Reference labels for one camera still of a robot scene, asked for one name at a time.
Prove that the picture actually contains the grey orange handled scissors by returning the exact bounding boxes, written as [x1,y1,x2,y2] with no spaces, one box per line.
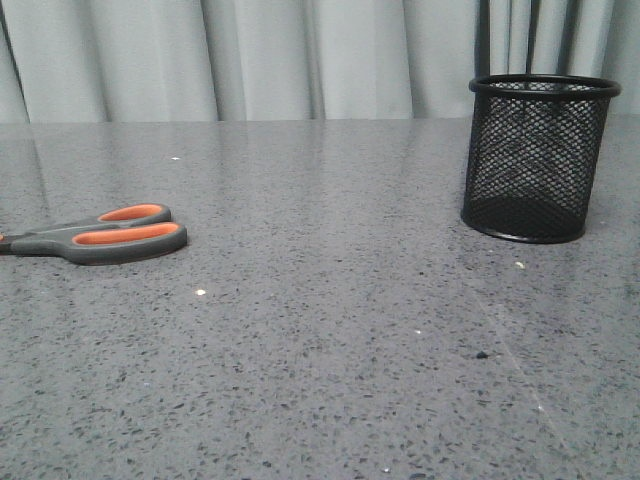
[1,203,188,265]

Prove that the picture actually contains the black mesh pen bucket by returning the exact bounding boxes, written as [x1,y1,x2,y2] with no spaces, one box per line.
[461,74,621,244]

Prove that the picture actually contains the black stand pole left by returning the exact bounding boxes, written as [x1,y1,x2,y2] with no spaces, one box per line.
[474,0,491,77]

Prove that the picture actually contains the black stand pole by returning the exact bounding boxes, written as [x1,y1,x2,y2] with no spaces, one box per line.
[525,0,541,74]
[556,0,580,76]
[474,0,491,77]

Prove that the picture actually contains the black stand pole right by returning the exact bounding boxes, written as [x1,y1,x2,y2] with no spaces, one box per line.
[556,0,580,76]

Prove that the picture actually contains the grey pleated curtain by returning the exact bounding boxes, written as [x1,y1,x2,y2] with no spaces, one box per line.
[1,1,639,123]

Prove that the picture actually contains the black stand pole middle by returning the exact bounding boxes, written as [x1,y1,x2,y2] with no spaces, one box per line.
[525,0,541,74]

